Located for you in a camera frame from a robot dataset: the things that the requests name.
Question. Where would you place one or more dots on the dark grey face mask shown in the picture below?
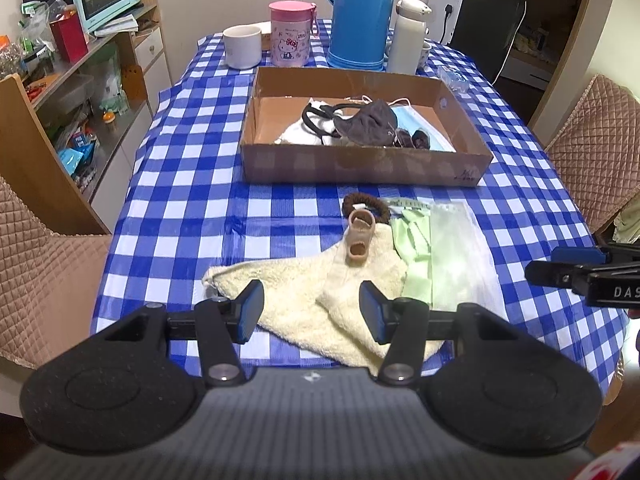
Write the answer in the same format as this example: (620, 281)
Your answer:
(370, 122)

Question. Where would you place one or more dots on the black refrigerator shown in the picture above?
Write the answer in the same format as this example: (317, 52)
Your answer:
(492, 20)

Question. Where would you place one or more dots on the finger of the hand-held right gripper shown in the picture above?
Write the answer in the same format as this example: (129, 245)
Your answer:
(550, 270)
(580, 255)

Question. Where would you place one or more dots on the wooden board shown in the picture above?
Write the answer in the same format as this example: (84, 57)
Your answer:
(45, 160)

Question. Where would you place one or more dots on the green cloth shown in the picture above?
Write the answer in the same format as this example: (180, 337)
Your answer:
(450, 255)

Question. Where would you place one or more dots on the wooden shelf unit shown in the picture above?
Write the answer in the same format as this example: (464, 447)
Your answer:
(149, 5)

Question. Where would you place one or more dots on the stack of papers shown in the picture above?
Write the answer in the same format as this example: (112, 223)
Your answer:
(120, 24)

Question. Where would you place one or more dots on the blue thermos flask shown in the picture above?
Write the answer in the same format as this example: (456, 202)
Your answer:
(362, 15)

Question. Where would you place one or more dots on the black plug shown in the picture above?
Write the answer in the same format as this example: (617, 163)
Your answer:
(448, 10)

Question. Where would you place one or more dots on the brown cardboard box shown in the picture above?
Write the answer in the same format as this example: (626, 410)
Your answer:
(360, 165)

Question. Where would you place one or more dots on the blue checked tablecloth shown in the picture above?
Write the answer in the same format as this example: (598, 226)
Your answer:
(190, 195)

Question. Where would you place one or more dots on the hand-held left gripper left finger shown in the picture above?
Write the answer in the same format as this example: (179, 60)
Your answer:
(250, 310)

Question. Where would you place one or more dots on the blue snack packet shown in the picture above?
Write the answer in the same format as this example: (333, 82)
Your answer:
(75, 155)

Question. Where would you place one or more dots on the pink lidded cup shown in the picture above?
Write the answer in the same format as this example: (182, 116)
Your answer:
(290, 40)

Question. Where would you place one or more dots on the quilted beige chair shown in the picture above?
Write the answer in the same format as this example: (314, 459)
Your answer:
(595, 150)
(45, 270)

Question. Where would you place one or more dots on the blue face mask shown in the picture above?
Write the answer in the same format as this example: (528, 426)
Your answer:
(427, 125)

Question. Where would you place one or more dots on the red box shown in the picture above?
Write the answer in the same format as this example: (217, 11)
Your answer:
(70, 37)

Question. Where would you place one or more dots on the yellow towel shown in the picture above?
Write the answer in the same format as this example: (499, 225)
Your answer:
(300, 285)

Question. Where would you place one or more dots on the white mug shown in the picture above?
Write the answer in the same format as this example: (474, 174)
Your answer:
(241, 50)

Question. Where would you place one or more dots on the clear blue tissue packet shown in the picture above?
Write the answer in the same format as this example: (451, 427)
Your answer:
(452, 79)

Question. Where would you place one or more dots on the small patterned cup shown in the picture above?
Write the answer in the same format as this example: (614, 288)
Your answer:
(425, 55)

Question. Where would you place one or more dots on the white drawer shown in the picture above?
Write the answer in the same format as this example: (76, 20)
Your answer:
(150, 47)

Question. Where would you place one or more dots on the brown hair scrunchie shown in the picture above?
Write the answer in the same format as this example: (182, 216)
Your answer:
(365, 198)

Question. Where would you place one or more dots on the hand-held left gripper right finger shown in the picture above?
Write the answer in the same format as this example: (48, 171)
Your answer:
(372, 312)

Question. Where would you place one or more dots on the white insulated bottle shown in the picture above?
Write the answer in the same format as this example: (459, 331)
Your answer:
(407, 40)

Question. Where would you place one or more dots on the green white package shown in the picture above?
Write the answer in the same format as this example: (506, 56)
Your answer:
(110, 80)

